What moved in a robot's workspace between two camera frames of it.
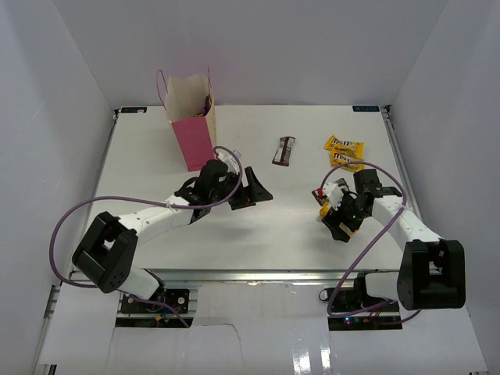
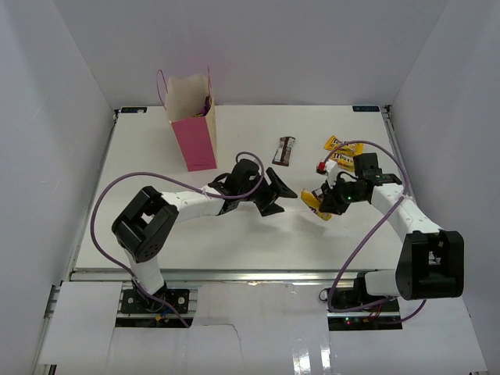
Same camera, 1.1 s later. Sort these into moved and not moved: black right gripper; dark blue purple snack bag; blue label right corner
Moved: black right gripper
Not moved: dark blue purple snack bag; blue label right corner
